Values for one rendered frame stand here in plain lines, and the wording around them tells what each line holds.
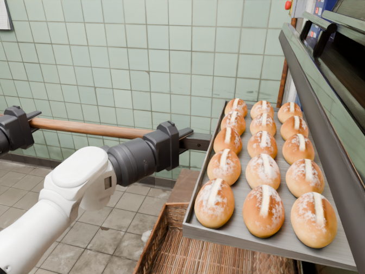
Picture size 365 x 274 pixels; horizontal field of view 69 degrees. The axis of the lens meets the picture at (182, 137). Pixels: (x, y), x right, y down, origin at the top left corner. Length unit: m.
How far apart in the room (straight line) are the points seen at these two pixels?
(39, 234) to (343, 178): 0.40
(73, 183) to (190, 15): 1.49
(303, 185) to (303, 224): 0.10
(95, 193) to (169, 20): 1.47
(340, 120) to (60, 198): 0.40
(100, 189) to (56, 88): 1.94
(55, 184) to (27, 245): 0.10
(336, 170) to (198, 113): 1.79
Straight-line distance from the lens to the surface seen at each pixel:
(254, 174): 0.52
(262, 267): 1.10
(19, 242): 0.46
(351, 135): 0.20
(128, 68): 2.03
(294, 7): 1.43
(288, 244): 0.46
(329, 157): 0.22
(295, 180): 0.53
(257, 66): 1.82
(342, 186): 0.19
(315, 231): 0.44
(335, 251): 0.48
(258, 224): 0.43
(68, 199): 0.48
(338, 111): 0.24
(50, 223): 0.48
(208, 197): 0.44
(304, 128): 0.72
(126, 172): 0.54
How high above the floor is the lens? 1.51
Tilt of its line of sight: 28 degrees down
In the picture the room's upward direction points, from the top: straight up
